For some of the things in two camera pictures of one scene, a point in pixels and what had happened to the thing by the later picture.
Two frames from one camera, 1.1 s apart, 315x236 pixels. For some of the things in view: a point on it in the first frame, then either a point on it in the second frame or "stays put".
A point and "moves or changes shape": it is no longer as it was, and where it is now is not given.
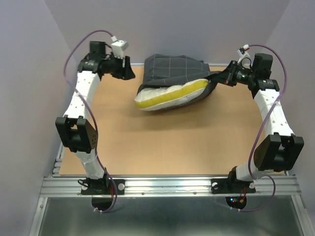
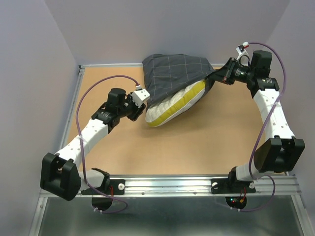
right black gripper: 234,67 stays put
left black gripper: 127,73 -> 137,111
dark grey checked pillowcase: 161,69 moves or changes shape
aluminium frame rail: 63,185 stays put
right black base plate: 231,186 stays put
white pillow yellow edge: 150,99 moves or changes shape
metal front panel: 169,216 stays put
